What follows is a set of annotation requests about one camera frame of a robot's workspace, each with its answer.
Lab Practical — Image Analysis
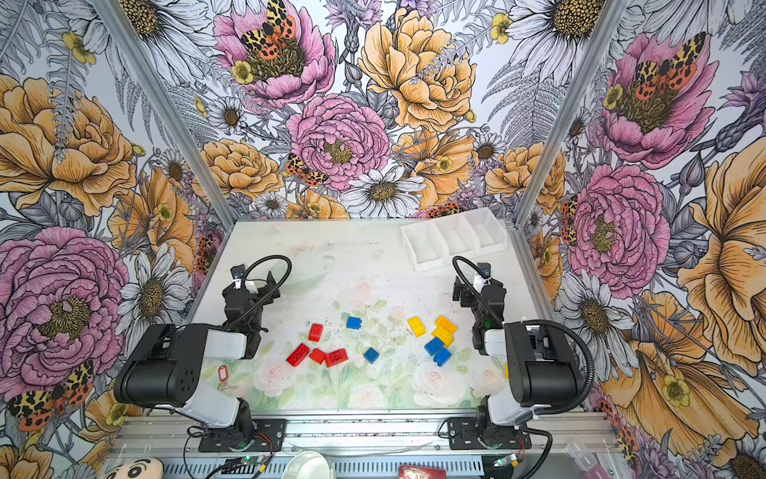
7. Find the white three-compartment container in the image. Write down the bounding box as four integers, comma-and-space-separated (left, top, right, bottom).
400, 208, 510, 273

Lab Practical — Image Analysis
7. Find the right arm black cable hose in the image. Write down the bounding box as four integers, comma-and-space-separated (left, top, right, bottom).
452, 255, 596, 416

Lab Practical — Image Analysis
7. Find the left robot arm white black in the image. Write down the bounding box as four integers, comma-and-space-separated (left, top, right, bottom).
113, 255, 292, 450

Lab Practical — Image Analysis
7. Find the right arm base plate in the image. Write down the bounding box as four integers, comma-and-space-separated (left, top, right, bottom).
439, 417, 532, 451

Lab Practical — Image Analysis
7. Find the red lego brick long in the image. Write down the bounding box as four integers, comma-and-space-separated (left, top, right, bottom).
286, 343, 311, 368

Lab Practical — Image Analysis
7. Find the cartoon face plush toy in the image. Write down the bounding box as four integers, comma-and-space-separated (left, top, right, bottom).
103, 458, 164, 479

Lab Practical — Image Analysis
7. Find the red lego brick small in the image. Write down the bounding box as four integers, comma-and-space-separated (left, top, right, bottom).
309, 348, 326, 365

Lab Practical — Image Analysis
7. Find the red box at bottom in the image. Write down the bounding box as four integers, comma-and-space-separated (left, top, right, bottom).
398, 465, 447, 479

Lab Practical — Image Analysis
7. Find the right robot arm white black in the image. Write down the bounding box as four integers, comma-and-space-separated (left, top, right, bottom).
448, 255, 596, 449

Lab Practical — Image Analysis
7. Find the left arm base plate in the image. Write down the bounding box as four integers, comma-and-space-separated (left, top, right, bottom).
199, 418, 287, 453

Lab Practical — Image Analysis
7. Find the blue lego brick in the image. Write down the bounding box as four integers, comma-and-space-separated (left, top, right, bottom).
424, 337, 445, 356
432, 347, 452, 367
363, 347, 380, 364
346, 317, 362, 331

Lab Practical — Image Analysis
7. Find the clear plastic container corner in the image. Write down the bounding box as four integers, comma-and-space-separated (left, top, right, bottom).
565, 440, 610, 479

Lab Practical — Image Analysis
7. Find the yellow lego brick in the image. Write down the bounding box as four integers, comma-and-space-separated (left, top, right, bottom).
407, 317, 426, 337
435, 315, 458, 335
432, 327, 454, 348

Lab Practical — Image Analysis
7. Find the white round bowl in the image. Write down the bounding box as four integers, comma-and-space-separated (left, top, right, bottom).
281, 451, 337, 479

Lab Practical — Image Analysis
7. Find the aluminium frame rail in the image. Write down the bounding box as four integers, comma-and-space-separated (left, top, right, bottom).
110, 409, 630, 462

